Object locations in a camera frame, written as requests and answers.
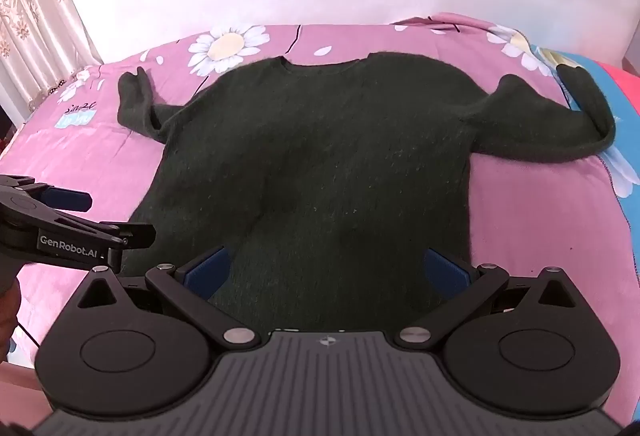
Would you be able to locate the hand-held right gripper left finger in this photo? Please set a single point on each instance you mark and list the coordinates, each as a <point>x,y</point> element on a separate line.
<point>206,267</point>

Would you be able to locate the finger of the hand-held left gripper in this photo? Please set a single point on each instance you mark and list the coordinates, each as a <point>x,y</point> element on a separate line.
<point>67,199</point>
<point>75,243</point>

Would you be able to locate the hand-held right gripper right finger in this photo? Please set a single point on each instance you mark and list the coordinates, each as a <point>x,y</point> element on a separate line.
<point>444,268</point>

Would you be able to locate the dark green knit sweater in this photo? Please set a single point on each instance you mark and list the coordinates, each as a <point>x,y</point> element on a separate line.
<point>320,156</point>

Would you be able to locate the pink floral bed sheet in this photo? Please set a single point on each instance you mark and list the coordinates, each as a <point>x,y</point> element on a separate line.
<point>525,211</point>

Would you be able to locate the beige patterned curtain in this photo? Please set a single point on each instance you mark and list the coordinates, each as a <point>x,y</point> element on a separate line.
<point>35,11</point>

